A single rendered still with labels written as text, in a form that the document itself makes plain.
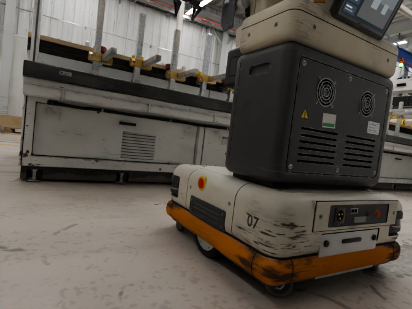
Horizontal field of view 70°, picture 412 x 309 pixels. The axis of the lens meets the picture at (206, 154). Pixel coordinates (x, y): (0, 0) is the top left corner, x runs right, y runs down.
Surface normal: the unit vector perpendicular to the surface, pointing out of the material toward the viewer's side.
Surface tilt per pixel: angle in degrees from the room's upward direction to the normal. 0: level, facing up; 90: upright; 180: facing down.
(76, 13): 90
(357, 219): 90
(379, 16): 115
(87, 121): 91
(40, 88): 90
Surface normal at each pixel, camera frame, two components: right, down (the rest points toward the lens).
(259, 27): -0.85, -0.07
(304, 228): 0.50, 0.11
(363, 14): 0.41, 0.52
